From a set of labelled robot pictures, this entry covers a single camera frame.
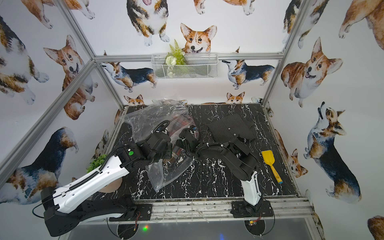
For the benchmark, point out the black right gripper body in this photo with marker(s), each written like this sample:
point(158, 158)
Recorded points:
point(180, 143)

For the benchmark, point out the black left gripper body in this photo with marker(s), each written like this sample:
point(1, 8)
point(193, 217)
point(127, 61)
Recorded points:
point(166, 143)

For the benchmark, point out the clear plastic vacuum bag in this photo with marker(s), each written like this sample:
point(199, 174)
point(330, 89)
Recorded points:
point(143, 122)

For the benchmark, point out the dark striped shirt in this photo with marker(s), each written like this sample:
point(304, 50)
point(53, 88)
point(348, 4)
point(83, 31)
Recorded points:
point(232, 127)

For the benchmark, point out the red plaid shirt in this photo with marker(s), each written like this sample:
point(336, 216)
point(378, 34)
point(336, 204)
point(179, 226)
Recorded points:
point(175, 128)

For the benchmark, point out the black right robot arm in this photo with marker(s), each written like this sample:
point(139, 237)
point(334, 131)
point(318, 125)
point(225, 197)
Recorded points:
point(235, 155)

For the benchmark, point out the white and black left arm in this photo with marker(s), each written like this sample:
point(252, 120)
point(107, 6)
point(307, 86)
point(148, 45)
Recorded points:
point(67, 206)

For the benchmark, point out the green potted plant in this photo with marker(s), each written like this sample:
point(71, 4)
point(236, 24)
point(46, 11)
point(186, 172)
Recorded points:
point(96, 162)

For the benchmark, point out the yellow plastic spatula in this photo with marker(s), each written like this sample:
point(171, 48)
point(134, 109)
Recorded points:
point(269, 159)

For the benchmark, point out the fern and white flower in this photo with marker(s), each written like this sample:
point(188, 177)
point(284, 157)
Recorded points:
point(175, 62)

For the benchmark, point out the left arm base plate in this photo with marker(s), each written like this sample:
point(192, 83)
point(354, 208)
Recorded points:
point(141, 212)

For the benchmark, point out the white wire wall basket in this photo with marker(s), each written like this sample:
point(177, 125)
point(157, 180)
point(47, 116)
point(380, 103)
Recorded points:
point(188, 66)

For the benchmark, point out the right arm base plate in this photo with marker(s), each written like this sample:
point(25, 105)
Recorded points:
point(245, 210)

